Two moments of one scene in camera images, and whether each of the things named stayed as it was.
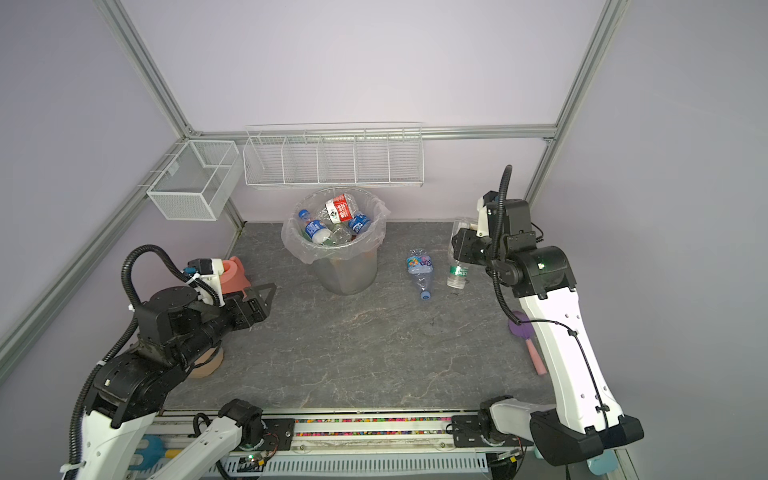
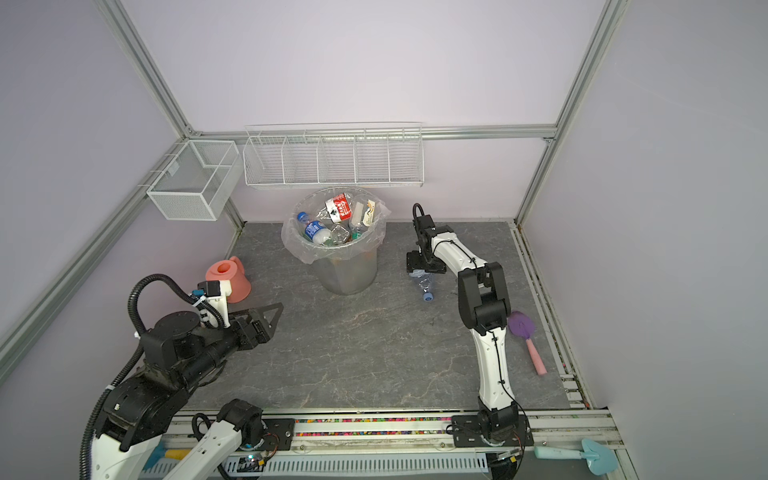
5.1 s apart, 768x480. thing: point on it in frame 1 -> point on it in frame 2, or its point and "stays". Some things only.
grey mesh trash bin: x=338 y=231 stays
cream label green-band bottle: x=458 y=272 -> x=367 y=220
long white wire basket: x=335 y=155 stays
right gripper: x=466 y=246 -> x=412 y=262
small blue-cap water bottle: x=316 y=230 stays
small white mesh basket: x=193 y=183 stays
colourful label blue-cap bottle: x=420 y=264 stays
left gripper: x=260 y=310 -> x=264 y=331
